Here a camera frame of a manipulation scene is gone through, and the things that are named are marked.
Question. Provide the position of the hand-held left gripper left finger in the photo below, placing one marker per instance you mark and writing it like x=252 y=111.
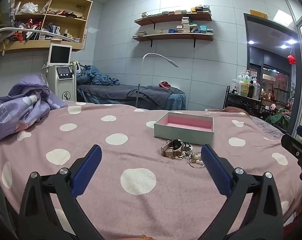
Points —
x=87 y=172

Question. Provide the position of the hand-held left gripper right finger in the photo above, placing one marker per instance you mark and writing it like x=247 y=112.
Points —
x=216 y=172

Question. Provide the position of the pale green jewelry box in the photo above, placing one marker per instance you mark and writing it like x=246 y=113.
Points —
x=183 y=135

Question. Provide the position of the pink polka dot blanket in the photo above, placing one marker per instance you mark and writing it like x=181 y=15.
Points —
x=103 y=192

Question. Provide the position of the green potted plant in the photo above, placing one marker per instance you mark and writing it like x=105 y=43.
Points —
x=278 y=118

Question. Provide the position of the black metal rack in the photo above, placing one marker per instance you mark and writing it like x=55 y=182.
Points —
x=241 y=100

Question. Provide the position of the red hanging ornament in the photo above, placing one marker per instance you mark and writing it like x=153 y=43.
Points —
x=291 y=59

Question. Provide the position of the white beauty machine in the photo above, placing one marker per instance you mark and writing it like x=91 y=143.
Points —
x=65 y=90

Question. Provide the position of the massage bed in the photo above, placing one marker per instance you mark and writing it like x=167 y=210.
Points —
x=110 y=90

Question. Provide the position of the purple printed quilt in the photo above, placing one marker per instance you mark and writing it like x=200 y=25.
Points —
x=23 y=105

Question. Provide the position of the blue crumpled quilt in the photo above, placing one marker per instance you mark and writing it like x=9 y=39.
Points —
x=98 y=76

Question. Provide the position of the grey blanket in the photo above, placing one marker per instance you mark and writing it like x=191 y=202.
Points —
x=156 y=92

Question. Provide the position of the red cloth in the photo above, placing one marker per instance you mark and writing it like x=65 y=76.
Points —
x=165 y=85

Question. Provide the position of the yellow sign plate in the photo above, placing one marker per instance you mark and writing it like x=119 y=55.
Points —
x=258 y=14

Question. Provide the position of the white floor lamp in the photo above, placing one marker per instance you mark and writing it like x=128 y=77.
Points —
x=153 y=54

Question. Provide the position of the row of small boxes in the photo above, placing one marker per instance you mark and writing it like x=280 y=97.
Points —
x=201 y=8

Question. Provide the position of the wooden cubby shelf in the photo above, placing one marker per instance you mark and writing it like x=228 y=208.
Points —
x=65 y=3

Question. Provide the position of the white plastic bag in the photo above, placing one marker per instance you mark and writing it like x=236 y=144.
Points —
x=29 y=8

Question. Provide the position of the dark door frame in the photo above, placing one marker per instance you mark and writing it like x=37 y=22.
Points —
x=246 y=55

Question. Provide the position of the wooden wall shelf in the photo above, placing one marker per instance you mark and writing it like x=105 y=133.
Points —
x=176 y=17
x=173 y=37

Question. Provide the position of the wall shelves with boxes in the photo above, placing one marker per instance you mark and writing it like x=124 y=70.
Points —
x=185 y=25

